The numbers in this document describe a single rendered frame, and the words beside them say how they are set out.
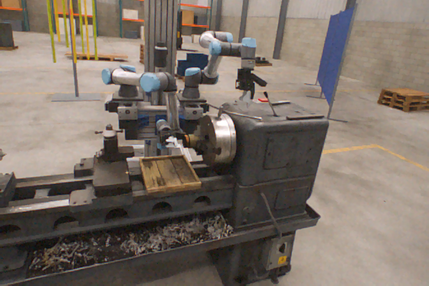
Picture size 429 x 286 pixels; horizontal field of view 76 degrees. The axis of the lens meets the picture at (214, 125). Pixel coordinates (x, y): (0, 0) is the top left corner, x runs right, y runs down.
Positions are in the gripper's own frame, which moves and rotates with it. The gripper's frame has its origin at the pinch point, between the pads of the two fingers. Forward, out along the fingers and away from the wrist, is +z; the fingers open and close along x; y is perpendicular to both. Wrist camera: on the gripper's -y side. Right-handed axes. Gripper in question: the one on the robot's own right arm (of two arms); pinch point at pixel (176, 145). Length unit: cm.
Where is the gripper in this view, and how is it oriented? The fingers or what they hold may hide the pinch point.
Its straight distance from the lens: 158.3
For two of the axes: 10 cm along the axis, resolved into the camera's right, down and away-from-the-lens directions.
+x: 0.9, -9.3, -3.5
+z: 3.6, 3.6, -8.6
